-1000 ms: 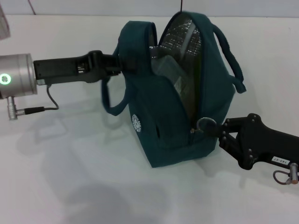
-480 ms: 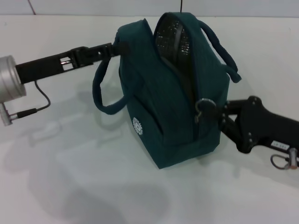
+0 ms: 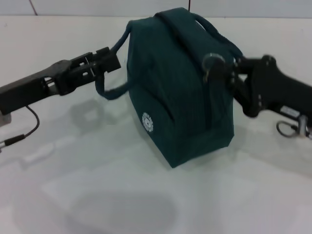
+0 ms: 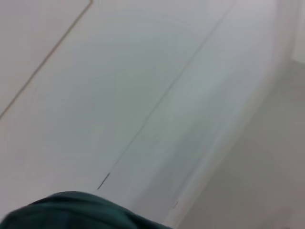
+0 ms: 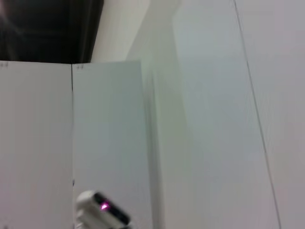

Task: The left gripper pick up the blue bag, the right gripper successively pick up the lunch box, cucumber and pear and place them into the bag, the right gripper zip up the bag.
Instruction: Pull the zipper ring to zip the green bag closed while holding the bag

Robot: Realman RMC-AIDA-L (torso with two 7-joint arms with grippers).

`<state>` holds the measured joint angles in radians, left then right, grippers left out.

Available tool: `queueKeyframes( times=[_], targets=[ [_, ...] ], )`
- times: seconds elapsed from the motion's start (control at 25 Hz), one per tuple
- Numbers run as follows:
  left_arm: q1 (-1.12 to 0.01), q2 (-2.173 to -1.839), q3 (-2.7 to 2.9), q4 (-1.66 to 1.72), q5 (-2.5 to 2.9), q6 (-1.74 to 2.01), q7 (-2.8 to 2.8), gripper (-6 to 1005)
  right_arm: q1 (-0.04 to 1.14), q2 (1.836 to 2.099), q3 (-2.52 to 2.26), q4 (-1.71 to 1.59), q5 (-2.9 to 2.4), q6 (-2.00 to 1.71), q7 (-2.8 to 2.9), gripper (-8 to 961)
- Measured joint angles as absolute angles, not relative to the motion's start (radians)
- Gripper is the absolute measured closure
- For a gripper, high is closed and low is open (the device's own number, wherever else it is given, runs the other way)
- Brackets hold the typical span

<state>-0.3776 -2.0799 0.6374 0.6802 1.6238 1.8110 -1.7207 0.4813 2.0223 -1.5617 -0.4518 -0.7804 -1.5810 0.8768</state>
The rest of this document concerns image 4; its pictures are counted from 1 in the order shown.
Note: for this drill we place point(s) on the dark teal insulated lunch bag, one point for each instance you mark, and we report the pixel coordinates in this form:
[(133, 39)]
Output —
[(71, 212)]

